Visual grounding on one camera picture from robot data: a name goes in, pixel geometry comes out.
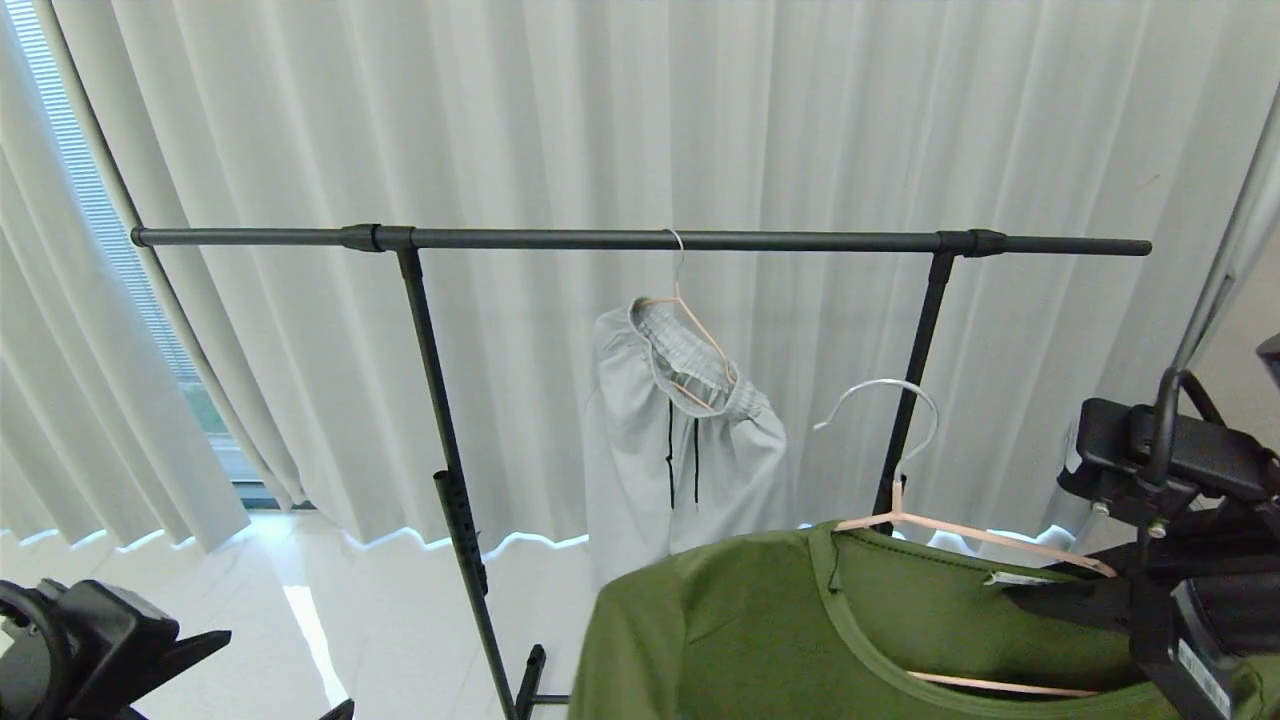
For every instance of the green garment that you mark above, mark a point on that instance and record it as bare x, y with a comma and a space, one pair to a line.
720, 640

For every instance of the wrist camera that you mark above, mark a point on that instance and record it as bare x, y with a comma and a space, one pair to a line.
1190, 450
110, 640

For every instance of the window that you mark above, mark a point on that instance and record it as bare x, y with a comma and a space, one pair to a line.
90, 180

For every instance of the pale grey shorts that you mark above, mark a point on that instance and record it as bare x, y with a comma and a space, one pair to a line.
630, 480

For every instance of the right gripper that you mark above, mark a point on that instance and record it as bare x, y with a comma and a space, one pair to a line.
1230, 620

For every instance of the pink clothes hanger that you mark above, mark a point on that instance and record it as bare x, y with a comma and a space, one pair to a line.
678, 285
897, 500

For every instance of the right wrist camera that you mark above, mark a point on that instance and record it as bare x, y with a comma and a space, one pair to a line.
1190, 450

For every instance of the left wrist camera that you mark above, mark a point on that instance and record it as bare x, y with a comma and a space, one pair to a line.
110, 640

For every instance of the black clothes rack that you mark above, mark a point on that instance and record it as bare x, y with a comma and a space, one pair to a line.
600, 240

